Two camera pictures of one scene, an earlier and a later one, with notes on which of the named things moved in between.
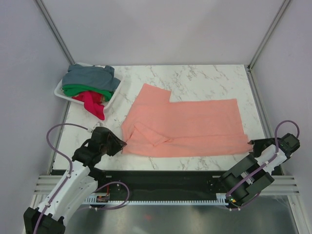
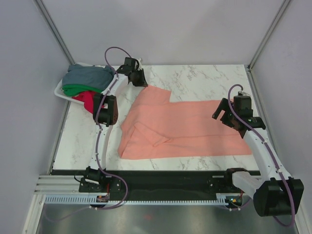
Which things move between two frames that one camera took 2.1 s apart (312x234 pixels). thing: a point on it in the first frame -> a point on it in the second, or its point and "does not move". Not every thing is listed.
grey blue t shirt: (100, 77) does not move
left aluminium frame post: (48, 20) does not move
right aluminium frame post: (250, 66) does not move
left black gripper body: (111, 146) -> (139, 78)
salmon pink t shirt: (155, 127) does not move
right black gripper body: (258, 145) -> (228, 118)
